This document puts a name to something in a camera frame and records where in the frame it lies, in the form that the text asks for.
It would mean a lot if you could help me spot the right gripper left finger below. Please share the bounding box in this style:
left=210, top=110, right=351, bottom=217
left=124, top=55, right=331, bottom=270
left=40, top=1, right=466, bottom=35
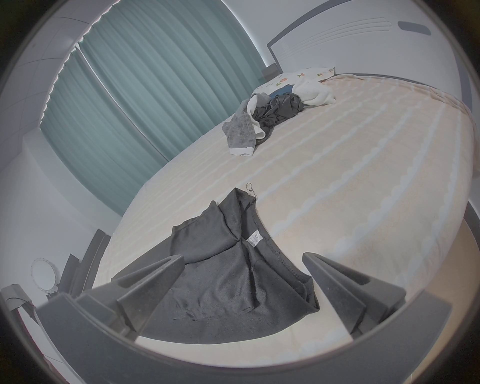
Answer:
left=112, top=255, right=185, bottom=336

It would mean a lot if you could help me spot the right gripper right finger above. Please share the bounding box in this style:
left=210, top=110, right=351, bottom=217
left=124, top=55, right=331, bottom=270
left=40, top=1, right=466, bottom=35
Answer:
left=302, top=253, right=407, bottom=336

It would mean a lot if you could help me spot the black T-shirt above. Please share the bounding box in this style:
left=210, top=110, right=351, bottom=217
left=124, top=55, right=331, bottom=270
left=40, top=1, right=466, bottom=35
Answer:
left=112, top=187, right=320, bottom=344

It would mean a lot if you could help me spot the bed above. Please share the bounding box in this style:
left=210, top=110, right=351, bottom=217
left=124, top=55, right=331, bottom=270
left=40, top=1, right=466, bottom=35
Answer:
left=92, top=0, right=475, bottom=367

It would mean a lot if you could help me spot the pile of clothes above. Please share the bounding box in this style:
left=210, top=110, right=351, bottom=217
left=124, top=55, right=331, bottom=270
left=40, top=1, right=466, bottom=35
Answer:
left=222, top=83, right=337, bottom=157

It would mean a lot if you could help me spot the black chest of drawers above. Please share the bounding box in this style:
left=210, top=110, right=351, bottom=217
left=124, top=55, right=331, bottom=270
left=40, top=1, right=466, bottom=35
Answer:
left=60, top=229, right=112, bottom=298

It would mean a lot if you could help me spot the white round mirror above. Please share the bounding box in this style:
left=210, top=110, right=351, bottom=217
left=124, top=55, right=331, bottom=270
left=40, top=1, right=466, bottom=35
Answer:
left=31, top=257, right=59, bottom=292

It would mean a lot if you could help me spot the blue-green curtain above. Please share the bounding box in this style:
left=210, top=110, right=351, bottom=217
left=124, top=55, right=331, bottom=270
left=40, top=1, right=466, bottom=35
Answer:
left=39, top=49, right=170, bottom=217
left=77, top=0, right=269, bottom=159

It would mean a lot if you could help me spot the white printed pillow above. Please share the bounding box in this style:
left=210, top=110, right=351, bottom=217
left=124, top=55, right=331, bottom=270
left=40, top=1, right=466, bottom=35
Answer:
left=252, top=67, right=336, bottom=95

